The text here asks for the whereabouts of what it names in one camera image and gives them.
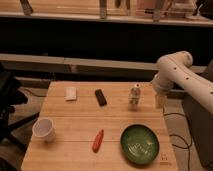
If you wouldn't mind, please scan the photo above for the small clear plastic bottle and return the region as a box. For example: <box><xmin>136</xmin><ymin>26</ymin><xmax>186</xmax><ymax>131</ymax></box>
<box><xmin>129</xmin><ymin>83</ymin><xmax>141</xmax><ymax>110</ymax></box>

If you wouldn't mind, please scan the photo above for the green round plate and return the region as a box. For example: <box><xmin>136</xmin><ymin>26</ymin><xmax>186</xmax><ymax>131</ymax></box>
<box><xmin>120</xmin><ymin>124</ymin><xmax>160</xmax><ymax>166</ymax></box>

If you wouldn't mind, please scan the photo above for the black office chair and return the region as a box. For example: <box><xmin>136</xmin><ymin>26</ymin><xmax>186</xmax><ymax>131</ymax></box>
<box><xmin>0</xmin><ymin>63</ymin><xmax>40</xmax><ymax>171</ymax></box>

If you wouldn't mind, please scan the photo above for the red orange carrot toy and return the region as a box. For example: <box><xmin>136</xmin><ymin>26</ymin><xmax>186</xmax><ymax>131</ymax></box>
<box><xmin>92</xmin><ymin>130</ymin><xmax>104</xmax><ymax>153</ymax></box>

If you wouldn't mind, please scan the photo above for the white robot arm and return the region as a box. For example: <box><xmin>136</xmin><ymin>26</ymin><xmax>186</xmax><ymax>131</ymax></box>
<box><xmin>151</xmin><ymin>51</ymin><xmax>213</xmax><ymax>114</ymax></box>

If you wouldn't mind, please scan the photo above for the white paper cup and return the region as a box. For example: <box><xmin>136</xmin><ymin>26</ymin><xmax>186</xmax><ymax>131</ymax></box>
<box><xmin>32</xmin><ymin>118</ymin><xmax>55</xmax><ymax>142</ymax></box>

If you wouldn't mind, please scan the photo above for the black rectangular remote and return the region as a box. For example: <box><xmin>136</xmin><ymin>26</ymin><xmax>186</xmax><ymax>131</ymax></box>
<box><xmin>95</xmin><ymin>89</ymin><xmax>107</xmax><ymax>106</ymax></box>

